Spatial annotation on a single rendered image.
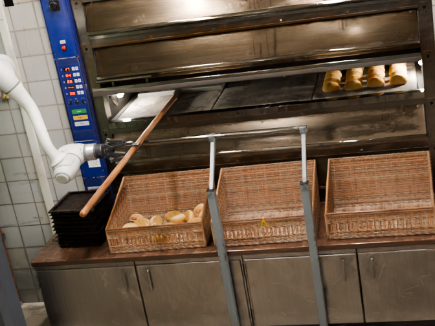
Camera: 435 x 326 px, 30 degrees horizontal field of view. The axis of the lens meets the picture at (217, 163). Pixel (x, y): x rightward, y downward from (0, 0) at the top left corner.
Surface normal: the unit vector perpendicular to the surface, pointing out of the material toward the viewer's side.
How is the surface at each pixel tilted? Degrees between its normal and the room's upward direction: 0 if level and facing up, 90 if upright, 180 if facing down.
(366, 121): 70
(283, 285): 88
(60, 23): 90
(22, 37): 90
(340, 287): 90
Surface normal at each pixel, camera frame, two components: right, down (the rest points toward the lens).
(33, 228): -0.19, 0.37
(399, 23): -0.23, 0.04
